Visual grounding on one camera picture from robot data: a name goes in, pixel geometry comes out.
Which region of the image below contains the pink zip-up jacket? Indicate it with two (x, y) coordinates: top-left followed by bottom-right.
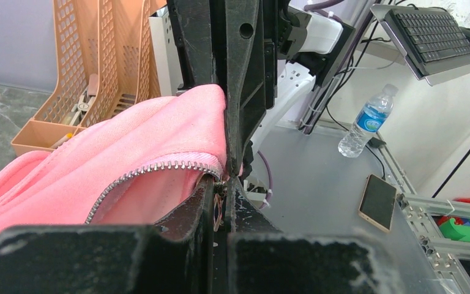
(0, 84), (228, 233)

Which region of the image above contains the smartphone with tan case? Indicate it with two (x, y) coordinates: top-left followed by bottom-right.
(357, 175), (397, 233)

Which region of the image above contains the black keyboard on tray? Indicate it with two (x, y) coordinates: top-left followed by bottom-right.
(384, 7), (470, 76)

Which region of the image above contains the clear plastic water bottle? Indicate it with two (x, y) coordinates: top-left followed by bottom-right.
(338, 84), (398, 158)

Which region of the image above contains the green plastic toy block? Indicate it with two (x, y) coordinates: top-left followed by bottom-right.
(439, 218), (470, 243)

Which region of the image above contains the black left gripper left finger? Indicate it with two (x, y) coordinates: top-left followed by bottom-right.
(0, 176), (214, 293)

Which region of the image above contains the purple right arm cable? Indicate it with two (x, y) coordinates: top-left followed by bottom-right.
(256, 150), (274, 209)

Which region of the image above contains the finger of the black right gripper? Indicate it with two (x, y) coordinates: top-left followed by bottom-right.
(214, 1), (278, 176)
(167, 0), (217, 89)

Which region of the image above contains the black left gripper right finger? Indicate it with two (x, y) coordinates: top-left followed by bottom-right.
(226, 179), (401, 293)

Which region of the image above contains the orange plastic desk organizer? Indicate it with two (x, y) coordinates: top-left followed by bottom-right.
(11, 1), (166, 156)

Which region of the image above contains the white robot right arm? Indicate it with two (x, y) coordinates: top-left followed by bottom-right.
(167, 0), (354, 176)

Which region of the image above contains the aluminium frame rail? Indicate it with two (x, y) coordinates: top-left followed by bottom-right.
(392, 193), (470, 293)

